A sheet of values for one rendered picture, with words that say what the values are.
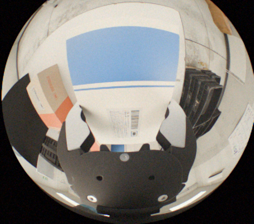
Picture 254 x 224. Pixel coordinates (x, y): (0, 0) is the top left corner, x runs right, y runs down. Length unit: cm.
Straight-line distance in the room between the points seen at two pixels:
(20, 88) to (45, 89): 24
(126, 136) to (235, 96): 256
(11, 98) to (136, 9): 47
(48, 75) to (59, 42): 8
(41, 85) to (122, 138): 20
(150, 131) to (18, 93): 46
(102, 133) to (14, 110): 37
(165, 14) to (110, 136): 27
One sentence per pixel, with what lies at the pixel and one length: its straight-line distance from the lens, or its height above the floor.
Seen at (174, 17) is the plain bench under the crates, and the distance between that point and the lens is 23.
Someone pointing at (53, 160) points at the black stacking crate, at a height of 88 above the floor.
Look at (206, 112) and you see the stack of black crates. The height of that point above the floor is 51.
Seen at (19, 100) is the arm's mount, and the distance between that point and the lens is 41.
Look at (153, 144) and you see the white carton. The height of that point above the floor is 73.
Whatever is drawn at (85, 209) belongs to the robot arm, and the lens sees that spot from 26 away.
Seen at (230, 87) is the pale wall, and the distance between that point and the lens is 260.
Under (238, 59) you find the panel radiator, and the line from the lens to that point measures 243.
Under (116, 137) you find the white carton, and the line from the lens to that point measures 16.
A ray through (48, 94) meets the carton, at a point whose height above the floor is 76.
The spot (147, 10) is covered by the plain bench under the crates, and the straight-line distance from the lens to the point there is 20.
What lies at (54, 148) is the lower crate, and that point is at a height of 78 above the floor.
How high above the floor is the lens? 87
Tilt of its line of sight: 58 degrees down
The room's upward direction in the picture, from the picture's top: 175 degrees clockwise
